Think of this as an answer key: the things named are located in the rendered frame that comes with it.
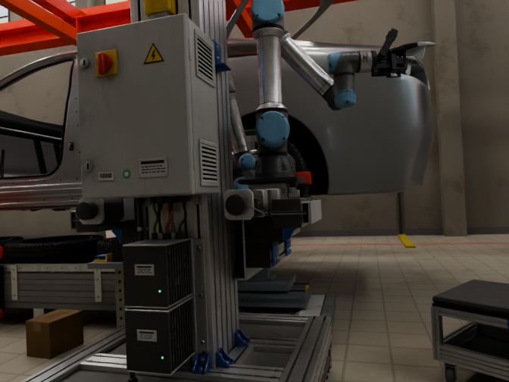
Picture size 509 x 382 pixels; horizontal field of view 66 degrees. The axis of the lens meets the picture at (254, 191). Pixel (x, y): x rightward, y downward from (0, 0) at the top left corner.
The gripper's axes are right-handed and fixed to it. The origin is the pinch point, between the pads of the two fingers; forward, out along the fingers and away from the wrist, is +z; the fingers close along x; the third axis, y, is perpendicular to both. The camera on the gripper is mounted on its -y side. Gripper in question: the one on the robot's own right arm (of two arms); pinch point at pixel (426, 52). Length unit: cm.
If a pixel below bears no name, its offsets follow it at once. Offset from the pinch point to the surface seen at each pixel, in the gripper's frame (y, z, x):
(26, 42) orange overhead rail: -223, -376, -350
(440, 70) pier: -208, 226, -470
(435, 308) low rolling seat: 92, 4, -24
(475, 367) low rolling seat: 111, 13, -18
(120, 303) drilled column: 92, -136, -71
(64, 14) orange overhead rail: -244, -313, -326
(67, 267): 74, -182, -105
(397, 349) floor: 116, 0, -65
